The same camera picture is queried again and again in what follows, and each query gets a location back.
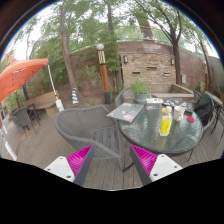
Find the black metal chair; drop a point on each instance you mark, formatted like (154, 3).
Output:
(220, 116)

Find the black wall lamp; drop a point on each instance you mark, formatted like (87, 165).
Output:
(125, 59)
(172, 61)

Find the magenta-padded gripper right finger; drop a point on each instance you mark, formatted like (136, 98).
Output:
(163, 166)

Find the white sticker sheet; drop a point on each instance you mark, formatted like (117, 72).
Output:
(155, 100)

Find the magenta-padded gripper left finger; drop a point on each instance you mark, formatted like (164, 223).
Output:
(60, 168)

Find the black laptop with stickers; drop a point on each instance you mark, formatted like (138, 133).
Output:
(180, 102)

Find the grey wall box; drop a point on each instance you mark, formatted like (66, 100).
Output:
(183, 78)

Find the yellow-labelled clear drink bottle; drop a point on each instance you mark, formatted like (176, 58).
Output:
(165, 125)

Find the orange patio umbrella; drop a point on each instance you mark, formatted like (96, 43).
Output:
(20, 75)

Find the green plant in blue pot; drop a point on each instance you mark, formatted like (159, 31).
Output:
(140, 90)

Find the grey laptop with stickers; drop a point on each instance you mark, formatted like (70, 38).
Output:
(125, 112)

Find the yellow blue striped cone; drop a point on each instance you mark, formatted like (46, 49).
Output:
(75, 97)

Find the white ceramic mug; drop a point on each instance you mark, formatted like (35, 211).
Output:
(178, 114)

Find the flat round red coaster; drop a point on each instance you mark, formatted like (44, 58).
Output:
(190, 119)

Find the black jacket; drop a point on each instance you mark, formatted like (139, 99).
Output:
(204, 108)

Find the wooden bench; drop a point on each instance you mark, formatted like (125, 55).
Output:
(41, 101)

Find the blue sticker card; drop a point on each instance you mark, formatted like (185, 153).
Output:
(152, 107)

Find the forked trunk tree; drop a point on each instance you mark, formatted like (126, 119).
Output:
(177, 63)

